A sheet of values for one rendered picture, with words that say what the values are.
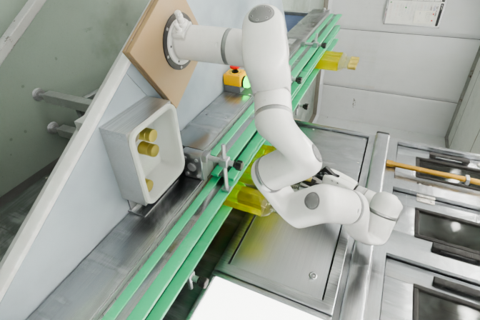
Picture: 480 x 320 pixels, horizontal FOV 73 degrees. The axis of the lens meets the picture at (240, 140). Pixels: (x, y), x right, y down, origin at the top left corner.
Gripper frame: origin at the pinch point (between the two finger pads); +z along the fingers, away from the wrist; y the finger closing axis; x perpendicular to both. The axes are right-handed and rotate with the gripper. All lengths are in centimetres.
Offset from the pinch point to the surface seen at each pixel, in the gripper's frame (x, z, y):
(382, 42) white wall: -559, 149, -129
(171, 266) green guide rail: 52, 8, 4
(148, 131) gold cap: 39, 26, 28
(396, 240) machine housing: -7.1, -29.4, -16.6
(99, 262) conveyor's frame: 63, 21, 6
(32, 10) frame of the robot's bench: 33, 90, 49
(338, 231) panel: 4.3, -14.2, -12.5
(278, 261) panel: 25.3, -5.1, -12.7
